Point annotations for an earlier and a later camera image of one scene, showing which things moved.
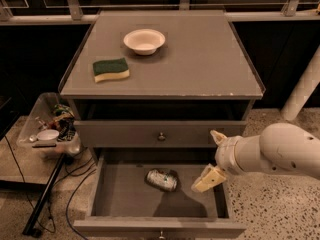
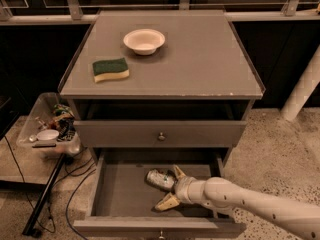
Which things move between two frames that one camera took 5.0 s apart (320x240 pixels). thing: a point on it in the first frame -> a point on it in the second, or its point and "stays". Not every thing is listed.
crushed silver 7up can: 165,180 stays
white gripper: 225,154 -> 181,188
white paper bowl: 144,41 stays
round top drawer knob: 161,137 stays
